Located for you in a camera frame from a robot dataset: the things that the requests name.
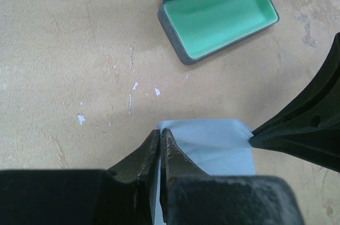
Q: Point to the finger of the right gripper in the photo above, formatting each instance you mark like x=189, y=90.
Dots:
x=308, y=127

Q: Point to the light blue cleaning cloth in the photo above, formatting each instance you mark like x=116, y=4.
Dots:
x=220, y=147

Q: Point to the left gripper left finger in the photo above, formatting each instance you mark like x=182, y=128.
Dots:
x=122, y=194

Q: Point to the grey glasses case green lining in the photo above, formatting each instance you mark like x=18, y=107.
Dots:
x=198, y=29

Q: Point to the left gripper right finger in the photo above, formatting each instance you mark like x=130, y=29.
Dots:
x=188, y=195

